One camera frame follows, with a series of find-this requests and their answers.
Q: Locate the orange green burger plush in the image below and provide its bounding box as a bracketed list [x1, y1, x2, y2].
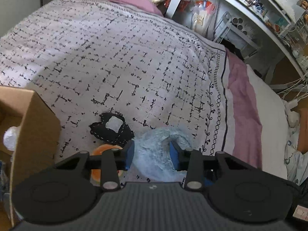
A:
[91, 144, 123, 182]

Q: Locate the black stitched fabric pouch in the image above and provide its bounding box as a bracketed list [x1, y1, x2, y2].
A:
[89, 112, 134, 147]

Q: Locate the light blue fluffy plush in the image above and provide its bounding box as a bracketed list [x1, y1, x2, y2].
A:
[133, 127, 192, 182]

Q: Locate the pink blanket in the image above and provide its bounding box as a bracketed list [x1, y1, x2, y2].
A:
[84, 0, 263, 169]

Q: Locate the brown cardboard box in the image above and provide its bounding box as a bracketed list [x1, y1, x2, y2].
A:
[1, 86, 61, 230]

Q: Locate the white mattress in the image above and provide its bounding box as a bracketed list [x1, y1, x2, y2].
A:
[247, 66, 289, 179]

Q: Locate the clear plastic ball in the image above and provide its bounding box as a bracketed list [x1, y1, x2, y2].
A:
[3, 126, 20, 151]

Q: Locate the white black patterned bedspread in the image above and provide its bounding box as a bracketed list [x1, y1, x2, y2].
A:
[1, 0, 229, 161]

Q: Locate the white desk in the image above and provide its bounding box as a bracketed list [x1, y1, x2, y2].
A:
[166, 0, 307, 80]

